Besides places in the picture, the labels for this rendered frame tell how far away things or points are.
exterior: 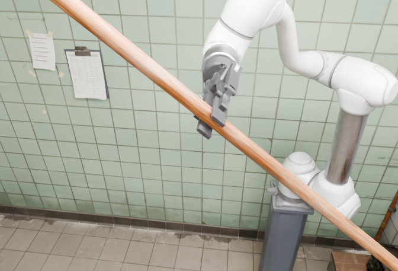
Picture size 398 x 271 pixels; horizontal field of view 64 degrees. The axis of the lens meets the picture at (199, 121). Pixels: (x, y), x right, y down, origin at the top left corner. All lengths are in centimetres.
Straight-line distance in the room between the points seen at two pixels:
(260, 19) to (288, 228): 131
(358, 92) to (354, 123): 15
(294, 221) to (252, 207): 80
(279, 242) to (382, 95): 108
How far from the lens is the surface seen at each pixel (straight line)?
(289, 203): 175
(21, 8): 217
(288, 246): 200
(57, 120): 244
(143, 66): 55
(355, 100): 123
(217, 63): 73
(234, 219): 271
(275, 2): 81
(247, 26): 80
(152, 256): 276
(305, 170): 161
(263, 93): 197
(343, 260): 219
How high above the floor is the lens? 228
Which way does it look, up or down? 34 degrees down
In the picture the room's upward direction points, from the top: straight up
